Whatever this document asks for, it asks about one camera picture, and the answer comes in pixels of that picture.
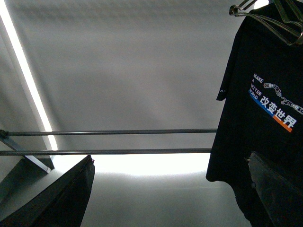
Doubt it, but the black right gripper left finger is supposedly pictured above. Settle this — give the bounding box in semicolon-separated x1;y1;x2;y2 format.
0;155;95;227

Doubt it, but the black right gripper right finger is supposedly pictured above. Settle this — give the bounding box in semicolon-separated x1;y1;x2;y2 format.
249;152;303;227

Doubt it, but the black printed t-shirt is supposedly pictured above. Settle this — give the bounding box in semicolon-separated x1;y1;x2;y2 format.
205;0;303;227

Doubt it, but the silver metal clothes hanger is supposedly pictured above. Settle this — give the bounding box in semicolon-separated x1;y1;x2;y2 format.
229;0;303;46

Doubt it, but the lower horizontal rack rod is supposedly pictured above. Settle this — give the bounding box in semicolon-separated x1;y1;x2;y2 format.
0;148;213;156

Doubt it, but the horizontal rack rod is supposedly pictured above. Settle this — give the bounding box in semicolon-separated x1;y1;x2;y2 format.
0;129;217;138
0;148;213;156

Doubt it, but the upper horizontal rack rod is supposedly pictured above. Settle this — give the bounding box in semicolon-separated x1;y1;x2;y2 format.
0;129;217;138

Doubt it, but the grey metal rack frame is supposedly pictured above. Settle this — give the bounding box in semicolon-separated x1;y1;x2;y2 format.
0;129;55;175

